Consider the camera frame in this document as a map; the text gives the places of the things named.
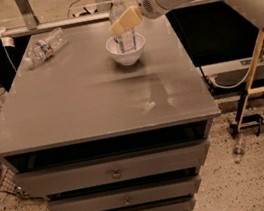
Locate bottle on floor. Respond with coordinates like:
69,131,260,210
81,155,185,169
233,135,245,164

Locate gray drawer cabinet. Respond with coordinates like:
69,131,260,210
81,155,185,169
0,17,219,211

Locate middle gray drawer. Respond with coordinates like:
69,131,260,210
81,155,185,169
47,176,201,211

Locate clear plastic bottle lying down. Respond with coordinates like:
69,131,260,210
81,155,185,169
23,28,68,69

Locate top gray drawer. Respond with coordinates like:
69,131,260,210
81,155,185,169
14,140,210,197

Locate white cable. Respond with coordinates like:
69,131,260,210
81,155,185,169
207,61,258,93

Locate white bowl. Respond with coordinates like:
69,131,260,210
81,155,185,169
105,33,145,66

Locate yellow metal stand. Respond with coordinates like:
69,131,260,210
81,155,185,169
235,30,264,134

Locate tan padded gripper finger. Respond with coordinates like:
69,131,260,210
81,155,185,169
110,6,143,36

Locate wire mesh basket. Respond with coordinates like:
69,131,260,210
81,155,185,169
0,169,29,199

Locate blue label plastic bottle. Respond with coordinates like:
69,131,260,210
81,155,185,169
109,0,137,53

